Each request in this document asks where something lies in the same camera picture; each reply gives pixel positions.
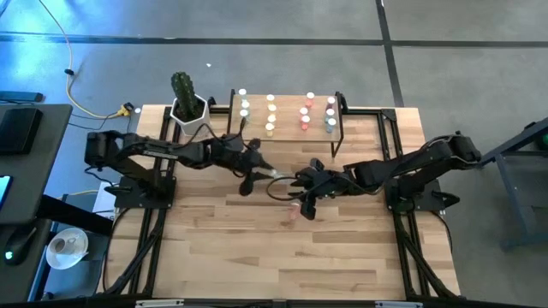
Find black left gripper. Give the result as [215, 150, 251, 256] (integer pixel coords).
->
[222, 139, 275, 197]

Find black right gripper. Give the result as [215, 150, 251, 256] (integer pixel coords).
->
[287, 157, 350, 221]

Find wooden shelf black metal legs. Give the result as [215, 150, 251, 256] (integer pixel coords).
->
[225, 88, 348, 158]

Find white faceted plant pot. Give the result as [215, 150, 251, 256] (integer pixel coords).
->
[170, 94, 212, 138]

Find green cactus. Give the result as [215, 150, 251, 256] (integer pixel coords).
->
[170, 71, 202, 122]

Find white paper sheet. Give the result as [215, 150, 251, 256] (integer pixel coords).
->
[92, 181, 120, 220]

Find black desk crossbar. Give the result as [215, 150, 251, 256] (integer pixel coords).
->
[37, 194, 115, 236]

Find blue-grey metal cart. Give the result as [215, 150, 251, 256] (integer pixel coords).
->
[474, 117, 548, 252]

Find small coffee cup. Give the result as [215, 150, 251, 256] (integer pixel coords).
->
[50, 236, 69, 254]

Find black desk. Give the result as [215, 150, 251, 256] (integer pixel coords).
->
[0, 104, 74, 305]

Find black flat box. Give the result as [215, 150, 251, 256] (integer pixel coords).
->
[0, 107, 44, 157]

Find black bar-shaped device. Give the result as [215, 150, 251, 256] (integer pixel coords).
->
[0, 90, 45, 104]

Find black computer mouse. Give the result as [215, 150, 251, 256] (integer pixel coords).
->
[3, 225, 39, 267]

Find smartphone with lit screen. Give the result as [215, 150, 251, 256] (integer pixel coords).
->
[0, 175, 13, 211]

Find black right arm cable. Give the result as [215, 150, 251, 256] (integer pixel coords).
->
[265, 175, 309, 202]

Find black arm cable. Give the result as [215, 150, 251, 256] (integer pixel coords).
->
[188, 115, 249, 149]
[265, 175, 309, 202]

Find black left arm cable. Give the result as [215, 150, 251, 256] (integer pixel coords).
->
[188, 115, 249, 149]

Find black aluminium table frame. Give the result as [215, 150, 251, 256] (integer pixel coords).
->
[102, 104, 462, 308]

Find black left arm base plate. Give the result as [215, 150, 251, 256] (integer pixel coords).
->
[104, 177, 176, 210]

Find thin black floor cable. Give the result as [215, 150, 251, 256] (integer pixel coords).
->
[68, 111, 134, 145]

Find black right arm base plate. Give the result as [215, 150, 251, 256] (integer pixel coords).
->
[383, 177, 462, 214]

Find silver metal bracket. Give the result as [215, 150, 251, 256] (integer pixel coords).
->
[135, 299, 185, 308]
[375, 300, 424, 308]

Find yellow cable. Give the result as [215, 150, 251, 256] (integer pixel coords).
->
[37, 0, 123, 120]

